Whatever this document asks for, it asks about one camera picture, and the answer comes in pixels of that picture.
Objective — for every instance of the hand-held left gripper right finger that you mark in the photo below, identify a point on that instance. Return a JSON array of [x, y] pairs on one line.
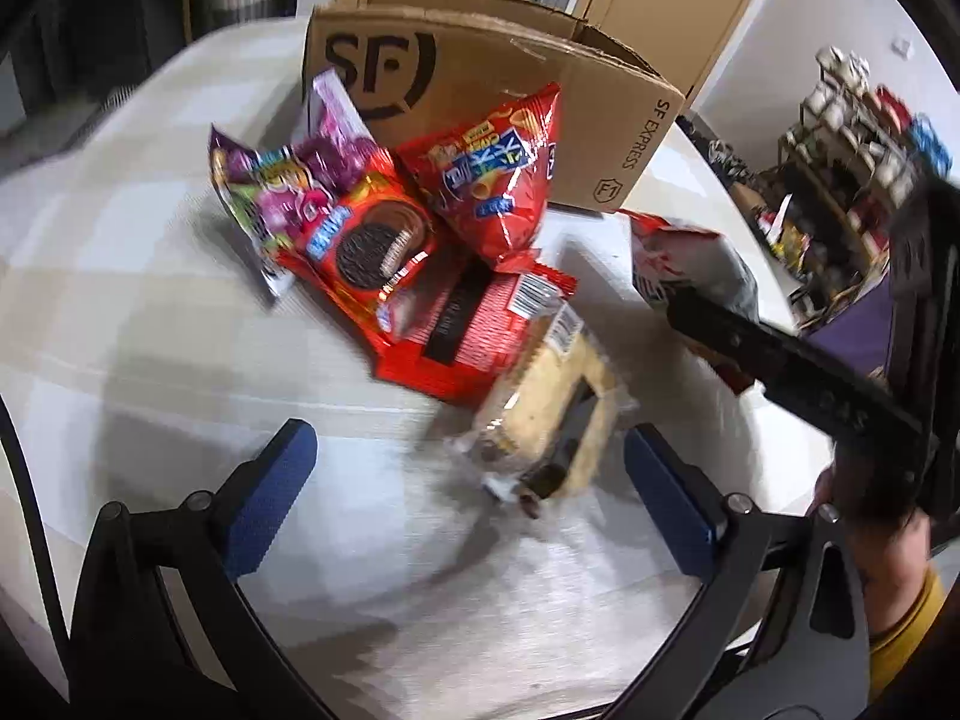
[[667, 495]]

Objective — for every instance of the red packet with barcode label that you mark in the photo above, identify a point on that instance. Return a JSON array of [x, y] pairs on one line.
[[480, 345]]

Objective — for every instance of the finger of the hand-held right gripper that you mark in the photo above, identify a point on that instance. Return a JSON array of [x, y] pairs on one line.
[[727, 337]]

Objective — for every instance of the red cookie packet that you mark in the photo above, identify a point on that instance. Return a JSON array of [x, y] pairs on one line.
[[360, 255]]

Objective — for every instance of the dark purple snack packet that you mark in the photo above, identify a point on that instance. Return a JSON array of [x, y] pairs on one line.
[[247, 195]]

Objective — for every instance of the clear cracker packet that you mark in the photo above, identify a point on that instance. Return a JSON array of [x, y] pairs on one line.
[[547, 390]]

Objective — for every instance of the white and red snack packet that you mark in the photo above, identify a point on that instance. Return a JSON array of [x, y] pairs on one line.
[[690, 262]]

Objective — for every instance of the person's right forearm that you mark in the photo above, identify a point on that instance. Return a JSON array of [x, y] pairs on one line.
[[911, 630]]

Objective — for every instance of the rows of assorted shoes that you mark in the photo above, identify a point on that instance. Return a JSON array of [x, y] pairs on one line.
[[847, 82]]

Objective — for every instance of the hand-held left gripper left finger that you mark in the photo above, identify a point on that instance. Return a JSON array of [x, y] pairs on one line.
[[274, 495]]

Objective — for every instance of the brown cardboard box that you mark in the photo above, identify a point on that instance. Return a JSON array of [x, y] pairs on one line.
[[487, 52]]

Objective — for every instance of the pink purple snack packet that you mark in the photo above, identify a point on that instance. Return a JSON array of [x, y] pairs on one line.
[[337, 120]]

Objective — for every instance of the person's right hand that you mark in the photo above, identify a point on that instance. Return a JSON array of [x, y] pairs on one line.
[[896, 562]]

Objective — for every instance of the purple yoga mat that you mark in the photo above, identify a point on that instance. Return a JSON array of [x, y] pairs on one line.
[[855, 330]]

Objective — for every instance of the wall light switch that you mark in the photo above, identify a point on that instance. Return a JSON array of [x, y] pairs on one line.
[[901, 46]]

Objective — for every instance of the red chip bag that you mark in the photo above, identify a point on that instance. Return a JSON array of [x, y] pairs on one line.
[[487, 165]]

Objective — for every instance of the wooden shoe rack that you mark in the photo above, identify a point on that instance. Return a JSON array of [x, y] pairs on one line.
[[862, 187]]

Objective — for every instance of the pile of dark shoes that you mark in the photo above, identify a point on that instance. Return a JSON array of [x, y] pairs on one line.
[[720, 157]]

